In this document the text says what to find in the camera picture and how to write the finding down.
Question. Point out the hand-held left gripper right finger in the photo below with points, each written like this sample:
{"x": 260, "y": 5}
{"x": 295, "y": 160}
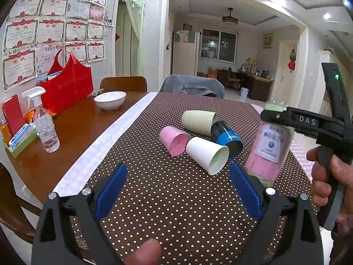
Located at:
{"x": 246, "y": 193}

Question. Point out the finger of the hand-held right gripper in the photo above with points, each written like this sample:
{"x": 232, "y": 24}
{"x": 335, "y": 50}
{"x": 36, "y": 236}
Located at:
{"x": 275, "y": 114}

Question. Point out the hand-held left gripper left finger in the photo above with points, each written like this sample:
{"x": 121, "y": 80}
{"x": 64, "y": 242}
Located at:
{"x": 110, "y": 196}

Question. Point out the pink labelled plastic bottle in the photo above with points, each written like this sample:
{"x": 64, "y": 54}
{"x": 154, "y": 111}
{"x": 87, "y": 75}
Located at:
{"x": 264, "y": 162}

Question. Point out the person's right forearm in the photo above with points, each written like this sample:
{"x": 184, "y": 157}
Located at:
{"x": 343, "y": 249}

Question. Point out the blue and black cup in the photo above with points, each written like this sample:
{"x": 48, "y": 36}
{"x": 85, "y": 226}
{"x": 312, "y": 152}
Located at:
{"x": 227, "y": 139}

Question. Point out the white paper cup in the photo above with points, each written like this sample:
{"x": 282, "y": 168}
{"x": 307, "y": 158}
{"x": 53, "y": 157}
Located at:
{"x": 204, "y": 151}

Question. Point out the pale green cup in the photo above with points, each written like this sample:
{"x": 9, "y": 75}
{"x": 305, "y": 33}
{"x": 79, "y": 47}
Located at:
{"x": 195, "y": 121}

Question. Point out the pink cup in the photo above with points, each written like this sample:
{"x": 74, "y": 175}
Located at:
{"x": 172, "y": 139}

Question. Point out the person's right hand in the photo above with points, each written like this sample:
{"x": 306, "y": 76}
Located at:
{"x": 343, "y": 179}

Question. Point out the person's left hand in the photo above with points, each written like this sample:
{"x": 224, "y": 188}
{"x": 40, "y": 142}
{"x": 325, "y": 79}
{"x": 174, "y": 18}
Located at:
{"x": 143, "y": 252}

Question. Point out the dark wooden desk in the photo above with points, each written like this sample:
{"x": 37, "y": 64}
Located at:
{"x": 259, "y": 87}

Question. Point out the white trash bin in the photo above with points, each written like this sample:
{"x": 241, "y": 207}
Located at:
{"x": 244, "y": 94}

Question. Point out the white door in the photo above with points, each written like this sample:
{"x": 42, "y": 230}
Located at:
{"x": 282, "y": 71}

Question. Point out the slatted wooden chair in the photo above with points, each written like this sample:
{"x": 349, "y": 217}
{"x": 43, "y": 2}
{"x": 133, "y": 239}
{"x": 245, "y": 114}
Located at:
{"x": 233, "y": 80}

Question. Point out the brown polka dot tablecloth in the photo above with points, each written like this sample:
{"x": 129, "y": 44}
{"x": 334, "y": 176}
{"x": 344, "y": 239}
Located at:
{"x": 165, "y": 198}

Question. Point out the red hanging ornament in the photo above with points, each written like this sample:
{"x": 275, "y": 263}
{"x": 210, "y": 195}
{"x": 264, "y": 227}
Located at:
{"x": 292, "y": 58}

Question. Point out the white table runner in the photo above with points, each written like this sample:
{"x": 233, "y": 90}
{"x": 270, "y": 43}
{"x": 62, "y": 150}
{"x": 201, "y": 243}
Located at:
{"x": 110, "y": 132}

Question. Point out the clear spray bottle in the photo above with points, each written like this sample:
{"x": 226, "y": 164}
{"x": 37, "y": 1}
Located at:
{"x": 47, "y": 132}

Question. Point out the window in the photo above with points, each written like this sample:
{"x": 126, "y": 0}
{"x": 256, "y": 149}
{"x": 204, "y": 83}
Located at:
{"x": 219, "y": 44}

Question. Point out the grey covered chair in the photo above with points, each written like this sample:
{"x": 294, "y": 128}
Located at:
{"x": 190, "y": 84}

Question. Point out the white ceramic bowl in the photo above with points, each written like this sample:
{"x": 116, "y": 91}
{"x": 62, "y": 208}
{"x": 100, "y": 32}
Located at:
{"x": 110, "y": 100}

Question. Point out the dark wooden chair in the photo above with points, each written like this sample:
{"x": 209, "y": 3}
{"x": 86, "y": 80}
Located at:
{"x": 13, "y": 207}

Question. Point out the green desk tray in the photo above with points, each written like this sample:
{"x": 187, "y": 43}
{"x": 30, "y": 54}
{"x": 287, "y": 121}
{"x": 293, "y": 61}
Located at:
{"x": 23, "y": 149}

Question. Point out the ceiling lamp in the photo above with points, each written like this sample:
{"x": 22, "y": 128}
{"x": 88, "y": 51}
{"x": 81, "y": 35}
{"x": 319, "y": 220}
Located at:
{"x": 230, "y": 19}

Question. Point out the blue tissue pack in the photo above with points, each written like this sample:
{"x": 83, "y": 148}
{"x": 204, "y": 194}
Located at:
{"x": 21, "y": 135}

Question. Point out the white refrigerator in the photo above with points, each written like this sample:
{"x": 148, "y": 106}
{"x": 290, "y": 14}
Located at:
{"x": 183, "y": 58}

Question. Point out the brown wooden chair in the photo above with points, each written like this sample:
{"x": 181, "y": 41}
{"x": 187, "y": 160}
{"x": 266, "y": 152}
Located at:
{"x": 124, "y": 84}

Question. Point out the red tote bag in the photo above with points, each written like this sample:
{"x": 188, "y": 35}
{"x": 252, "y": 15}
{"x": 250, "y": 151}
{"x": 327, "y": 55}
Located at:
{"x": 69, "y": 88}

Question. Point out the orange jar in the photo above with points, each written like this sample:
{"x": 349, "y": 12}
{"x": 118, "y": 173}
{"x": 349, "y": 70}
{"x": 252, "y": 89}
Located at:
{"x": 5, "y": 132}

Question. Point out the red flat box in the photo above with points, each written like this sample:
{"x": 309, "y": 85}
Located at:
{"x": 13, "y": 114}

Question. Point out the green sheer curtain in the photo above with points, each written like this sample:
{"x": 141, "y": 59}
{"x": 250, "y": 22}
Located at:
{"x": 136, "y": 19}

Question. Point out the framed wall picture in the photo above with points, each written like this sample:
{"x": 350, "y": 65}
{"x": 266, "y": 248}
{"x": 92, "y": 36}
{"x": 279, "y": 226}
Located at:
{"x": 267, "y": 40}

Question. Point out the wall of award certificates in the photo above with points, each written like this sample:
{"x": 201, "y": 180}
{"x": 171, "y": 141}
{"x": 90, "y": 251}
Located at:
{"x": 52, "y": 30}

